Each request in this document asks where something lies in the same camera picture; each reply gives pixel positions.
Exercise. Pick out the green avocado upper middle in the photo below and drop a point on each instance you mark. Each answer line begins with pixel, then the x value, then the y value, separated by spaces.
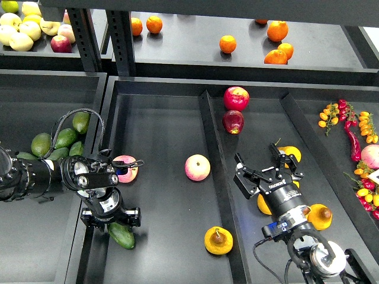
pixel 66 138

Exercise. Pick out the large orange right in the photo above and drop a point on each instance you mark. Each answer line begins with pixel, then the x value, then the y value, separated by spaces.
pixel 277 31

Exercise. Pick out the pink apple right edge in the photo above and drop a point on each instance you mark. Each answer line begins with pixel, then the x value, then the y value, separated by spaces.
pixel 369 156

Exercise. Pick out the orange small right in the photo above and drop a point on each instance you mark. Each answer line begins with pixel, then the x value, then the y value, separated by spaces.
pixel 287 48

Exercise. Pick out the dark red apple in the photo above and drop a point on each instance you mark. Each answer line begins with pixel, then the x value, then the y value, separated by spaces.
pixel 233 122

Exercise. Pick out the dark avocado centre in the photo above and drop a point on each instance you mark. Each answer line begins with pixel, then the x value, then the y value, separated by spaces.
pixel 58 154

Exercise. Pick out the dark green avocado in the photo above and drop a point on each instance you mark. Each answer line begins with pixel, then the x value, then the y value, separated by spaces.
pixel 122 235

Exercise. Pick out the pink apple centre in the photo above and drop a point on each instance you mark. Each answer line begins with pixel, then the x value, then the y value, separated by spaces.
pixel 197 167

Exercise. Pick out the orange centre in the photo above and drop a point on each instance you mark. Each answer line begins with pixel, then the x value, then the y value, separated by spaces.
pixel 227 44

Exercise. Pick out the dark avocado left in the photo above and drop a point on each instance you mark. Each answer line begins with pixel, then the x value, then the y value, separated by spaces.
pixel 25 156

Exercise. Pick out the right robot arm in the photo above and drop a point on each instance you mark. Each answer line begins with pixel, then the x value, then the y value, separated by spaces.
pixel 317 258

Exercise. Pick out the orange cherry tomato vine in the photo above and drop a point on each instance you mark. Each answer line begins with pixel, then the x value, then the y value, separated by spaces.
pixel 329 117

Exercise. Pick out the yellow pear lower centre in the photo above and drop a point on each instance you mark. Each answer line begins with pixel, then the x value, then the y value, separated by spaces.
pixel 306 211

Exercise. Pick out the yellow pear middle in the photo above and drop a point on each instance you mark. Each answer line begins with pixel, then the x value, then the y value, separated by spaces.
pixel 296 184

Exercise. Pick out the green avocado by wall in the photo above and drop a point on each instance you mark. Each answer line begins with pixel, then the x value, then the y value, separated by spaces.
pixel 76 149

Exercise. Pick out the black upper shelf tray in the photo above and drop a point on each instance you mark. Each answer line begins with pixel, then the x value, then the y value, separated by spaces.
pixel 187 51

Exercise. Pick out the green avocado top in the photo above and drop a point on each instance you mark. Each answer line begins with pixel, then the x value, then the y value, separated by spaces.
pixel 80 122

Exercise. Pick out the red chili pepper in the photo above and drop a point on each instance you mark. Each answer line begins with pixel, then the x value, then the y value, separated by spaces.
pixel 355 145

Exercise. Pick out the orange hidden under shelf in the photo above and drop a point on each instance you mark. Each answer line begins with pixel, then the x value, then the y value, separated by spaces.
pixel 262 22

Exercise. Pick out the bright red apple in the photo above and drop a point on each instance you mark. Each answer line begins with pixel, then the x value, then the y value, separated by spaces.
pixel 236 98

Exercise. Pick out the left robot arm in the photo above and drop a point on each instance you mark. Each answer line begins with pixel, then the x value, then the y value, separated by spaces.
pixel 94 179

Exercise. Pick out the mixed cherry tomatoes lower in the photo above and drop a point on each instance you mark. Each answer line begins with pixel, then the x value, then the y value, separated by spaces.
pixel 365 189

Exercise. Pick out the red cherry tomato cluster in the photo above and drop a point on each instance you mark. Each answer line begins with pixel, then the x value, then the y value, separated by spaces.
pixel 347 113

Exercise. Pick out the pink apple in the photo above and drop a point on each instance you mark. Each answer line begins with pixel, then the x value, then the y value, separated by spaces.
pixel 197 167
pixel 128 175

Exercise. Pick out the light green avocado round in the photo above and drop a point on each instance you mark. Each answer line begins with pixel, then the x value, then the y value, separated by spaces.
pixel 41 145

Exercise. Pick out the black centre tray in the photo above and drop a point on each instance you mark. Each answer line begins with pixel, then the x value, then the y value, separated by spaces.
pixel 160 122

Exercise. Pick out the yellow pear lower right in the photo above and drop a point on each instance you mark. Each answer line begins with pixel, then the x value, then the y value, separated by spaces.
pixel 320 216

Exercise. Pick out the orange front right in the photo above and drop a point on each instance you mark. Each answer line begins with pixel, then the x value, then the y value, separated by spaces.
pixel 276 57

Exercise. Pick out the yellow pear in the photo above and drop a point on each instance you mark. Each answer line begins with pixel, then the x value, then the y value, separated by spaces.
pixel 288 151
pixel 320 216
pixel 262 206
pixel 306 211
pixel 296 184

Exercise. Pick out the yellow pear left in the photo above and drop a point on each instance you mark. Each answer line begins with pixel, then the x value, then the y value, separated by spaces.
pixel 262 206

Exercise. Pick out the pink apple left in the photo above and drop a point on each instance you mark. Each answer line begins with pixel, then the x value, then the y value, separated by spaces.
pixel 128 175

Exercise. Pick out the yellow pear stem up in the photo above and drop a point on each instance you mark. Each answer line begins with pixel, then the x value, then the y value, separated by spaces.
pixel 218 240

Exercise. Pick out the white label card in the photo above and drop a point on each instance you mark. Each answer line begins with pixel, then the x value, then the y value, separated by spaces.
pixel 374 176

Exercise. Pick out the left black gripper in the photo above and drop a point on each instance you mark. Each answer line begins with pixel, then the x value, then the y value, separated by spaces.
pixel 109 208

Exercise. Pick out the black tray divider left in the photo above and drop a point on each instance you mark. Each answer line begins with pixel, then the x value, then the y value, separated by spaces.
pixel 239 270

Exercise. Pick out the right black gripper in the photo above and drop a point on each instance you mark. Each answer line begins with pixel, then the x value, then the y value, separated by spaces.
pixel 282 196

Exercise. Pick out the yellow pear upper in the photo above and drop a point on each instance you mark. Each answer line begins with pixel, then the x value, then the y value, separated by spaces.
pixel 288 151

